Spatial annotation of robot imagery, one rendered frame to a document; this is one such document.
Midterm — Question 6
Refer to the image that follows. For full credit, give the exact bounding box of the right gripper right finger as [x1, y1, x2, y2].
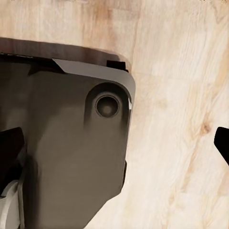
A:
[214, 127, 229, 165]

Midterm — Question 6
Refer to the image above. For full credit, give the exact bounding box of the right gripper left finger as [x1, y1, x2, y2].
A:
[0, 127, 25, 184]

